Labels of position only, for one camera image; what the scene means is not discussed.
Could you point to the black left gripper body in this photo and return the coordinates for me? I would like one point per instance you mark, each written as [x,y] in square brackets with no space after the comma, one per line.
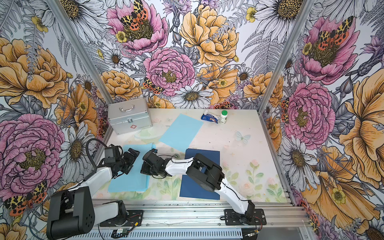
[127,160]

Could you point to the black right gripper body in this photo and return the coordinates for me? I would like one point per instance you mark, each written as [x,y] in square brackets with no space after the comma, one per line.
[147,169]

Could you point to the light blue paper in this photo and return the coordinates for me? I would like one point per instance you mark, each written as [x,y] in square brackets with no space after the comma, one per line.
[181,133]
[134,181]

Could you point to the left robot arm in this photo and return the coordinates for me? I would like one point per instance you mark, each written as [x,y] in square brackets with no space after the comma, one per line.
[72,212]

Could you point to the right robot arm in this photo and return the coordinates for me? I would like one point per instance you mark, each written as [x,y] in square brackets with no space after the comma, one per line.
[206,174]

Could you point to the clear plastic lid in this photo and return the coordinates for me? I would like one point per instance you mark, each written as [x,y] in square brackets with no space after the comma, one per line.
[149,133]

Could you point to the silver aluminium case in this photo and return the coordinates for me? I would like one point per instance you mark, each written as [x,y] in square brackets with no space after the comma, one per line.
[129,116]

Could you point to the blue gauze bandage packet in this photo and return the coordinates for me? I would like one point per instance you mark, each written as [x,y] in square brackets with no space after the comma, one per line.
[209,117]

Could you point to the white bottle green cap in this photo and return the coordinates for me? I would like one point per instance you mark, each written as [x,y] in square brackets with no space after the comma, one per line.
[223,117]

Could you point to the floral table mat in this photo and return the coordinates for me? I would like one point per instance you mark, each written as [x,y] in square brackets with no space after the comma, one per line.
[256,179]

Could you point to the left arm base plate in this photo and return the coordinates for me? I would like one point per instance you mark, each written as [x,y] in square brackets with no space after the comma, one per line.
[134,219]

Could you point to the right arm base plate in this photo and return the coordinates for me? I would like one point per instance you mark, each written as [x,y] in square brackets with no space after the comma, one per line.
[257,218]

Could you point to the aluminium rail base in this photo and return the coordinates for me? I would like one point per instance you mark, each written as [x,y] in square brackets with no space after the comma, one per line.
[177,220]

